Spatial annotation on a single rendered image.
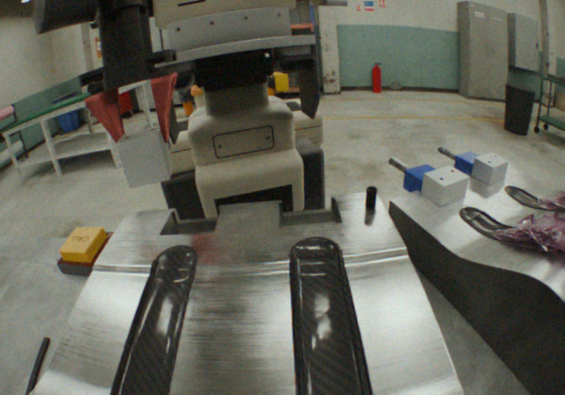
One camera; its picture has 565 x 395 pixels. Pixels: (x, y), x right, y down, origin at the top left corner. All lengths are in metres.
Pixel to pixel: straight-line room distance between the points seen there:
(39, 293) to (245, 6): 0.59
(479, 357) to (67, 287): 0.48
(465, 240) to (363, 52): 5.34
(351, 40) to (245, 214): 5.32
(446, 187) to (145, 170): 0.33
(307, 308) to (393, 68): 5.59
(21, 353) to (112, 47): 0.37
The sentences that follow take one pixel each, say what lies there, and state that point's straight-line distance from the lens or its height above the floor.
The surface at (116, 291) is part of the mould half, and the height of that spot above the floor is 0.89.
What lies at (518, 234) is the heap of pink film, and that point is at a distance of 0.29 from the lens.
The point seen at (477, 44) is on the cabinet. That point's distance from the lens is 5.86.
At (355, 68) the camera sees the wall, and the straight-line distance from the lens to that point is 5.56.
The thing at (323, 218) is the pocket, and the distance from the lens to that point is 0.28.
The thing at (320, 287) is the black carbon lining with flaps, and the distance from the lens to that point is 0.20.
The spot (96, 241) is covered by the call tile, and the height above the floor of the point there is 0.83.
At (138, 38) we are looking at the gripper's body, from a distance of 0.30.
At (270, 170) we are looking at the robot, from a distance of 0.57.
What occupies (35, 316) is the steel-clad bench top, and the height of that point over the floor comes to 0.80.
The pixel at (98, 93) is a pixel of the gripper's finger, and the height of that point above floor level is 1.02.
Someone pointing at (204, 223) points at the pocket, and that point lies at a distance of 0.29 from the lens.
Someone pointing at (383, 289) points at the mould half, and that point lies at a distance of 0.20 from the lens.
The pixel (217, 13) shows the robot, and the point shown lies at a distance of 0.53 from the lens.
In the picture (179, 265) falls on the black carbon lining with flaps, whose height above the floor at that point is 0.88.
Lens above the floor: 1.03
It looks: 28 degrees down
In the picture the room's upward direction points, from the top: 6 degrees counter-clockwise
